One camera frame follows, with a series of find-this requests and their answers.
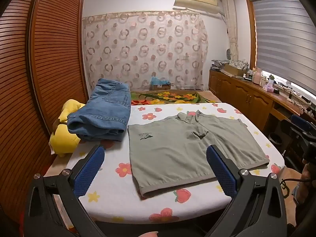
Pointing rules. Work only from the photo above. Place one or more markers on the dark oval ornament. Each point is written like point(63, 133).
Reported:
point(229, 53)

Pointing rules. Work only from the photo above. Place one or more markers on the wooden sideboard cabinet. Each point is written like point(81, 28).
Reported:
point(246, 98)

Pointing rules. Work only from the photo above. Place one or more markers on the green topped bottle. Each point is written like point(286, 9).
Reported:
point(271, 79)

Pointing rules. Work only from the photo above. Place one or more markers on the wooden louvered wardrobe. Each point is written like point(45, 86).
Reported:
point(37, 79)

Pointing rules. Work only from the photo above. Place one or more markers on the dark trash bin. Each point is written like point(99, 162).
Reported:
point(276, 138)

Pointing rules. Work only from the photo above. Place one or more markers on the person's left hand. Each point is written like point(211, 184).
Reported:
point(148, 234)

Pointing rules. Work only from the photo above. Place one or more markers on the yellow plush toy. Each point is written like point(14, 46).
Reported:
point(64, 140)

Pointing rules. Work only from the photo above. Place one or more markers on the tied beige curtain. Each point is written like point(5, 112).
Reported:
point(232, 29)

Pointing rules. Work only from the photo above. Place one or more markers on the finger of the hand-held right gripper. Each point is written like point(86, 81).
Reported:
point(299, 121)

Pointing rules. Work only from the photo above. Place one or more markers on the grey-green pants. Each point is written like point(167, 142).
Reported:
point(172, 148)

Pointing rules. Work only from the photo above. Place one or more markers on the open cardboard box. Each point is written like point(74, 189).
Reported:
point(235, 69)

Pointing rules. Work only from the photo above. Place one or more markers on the person's right hand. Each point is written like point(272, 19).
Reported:
point(308, 174)

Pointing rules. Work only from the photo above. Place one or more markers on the folded blue jeans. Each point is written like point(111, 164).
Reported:
point(106, 111)

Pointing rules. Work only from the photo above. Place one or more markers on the brown floral blanket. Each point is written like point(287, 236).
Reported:
point(172, 96)

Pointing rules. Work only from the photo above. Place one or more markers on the grey striped window blind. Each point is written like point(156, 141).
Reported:
point(284, 37)

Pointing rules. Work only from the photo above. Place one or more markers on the circle print sheer curtain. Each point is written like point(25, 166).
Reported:
point(148, 54)

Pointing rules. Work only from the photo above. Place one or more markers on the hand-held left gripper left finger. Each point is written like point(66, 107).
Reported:
point(90, 170)

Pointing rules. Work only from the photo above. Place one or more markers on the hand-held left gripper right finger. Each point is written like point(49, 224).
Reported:
point(219, 170)

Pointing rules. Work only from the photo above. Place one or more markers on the small black box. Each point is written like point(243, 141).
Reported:
point(276, 91)

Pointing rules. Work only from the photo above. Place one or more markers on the pink tissue pack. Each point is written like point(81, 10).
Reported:
point(268, 87)

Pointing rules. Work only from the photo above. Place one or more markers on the pile of papers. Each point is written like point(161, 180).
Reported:
point(217, 64)

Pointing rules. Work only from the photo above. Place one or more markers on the pink jug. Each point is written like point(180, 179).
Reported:
point(257, 76)

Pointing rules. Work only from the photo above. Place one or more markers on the white flower print mat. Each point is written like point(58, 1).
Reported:
point(116, 198)

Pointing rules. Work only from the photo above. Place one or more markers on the small cardboard box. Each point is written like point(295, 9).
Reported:
point(159, 87)

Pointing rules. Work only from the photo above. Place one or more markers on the wooden window frame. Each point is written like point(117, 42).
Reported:
point(251, 29)

